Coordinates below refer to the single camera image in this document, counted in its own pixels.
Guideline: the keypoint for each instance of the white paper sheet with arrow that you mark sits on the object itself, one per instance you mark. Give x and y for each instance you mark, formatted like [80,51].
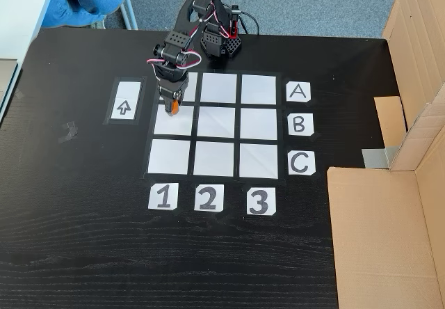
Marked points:
[124,101]

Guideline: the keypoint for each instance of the black and red clamp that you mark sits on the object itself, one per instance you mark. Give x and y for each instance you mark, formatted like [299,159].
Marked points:
[235,18]

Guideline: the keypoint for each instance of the paper label number 1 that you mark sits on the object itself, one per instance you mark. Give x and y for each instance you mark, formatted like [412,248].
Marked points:
[163,197]

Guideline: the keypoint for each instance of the paper label number 2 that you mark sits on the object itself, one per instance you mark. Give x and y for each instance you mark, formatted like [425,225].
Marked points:
[208,197]

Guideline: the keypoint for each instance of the paper label letter A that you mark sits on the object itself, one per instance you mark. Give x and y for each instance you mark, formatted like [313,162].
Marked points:
[298,92]

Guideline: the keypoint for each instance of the paper label letter B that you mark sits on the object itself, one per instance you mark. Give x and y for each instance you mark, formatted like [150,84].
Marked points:
[299,124]

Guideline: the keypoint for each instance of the paper label number 3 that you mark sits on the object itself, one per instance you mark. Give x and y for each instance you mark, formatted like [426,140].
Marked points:
[260,201]

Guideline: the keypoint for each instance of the paper label letter C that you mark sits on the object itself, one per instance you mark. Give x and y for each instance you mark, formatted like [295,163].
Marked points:
[301,163]

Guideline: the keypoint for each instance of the grey flat panel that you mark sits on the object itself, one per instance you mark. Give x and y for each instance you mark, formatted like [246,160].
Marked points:
[7,86]

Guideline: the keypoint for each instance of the white side table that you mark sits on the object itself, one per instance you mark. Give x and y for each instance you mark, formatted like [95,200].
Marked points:
[21,9]

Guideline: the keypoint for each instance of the brown cardboard screen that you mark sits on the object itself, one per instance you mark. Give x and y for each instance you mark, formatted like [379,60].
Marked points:
[382,236]

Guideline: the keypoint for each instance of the black tape grid frame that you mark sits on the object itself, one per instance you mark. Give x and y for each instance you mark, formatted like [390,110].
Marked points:
[195,138]

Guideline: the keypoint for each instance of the grey duct tape strip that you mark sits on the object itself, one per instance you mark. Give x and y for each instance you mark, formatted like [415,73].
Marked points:
[377,157]

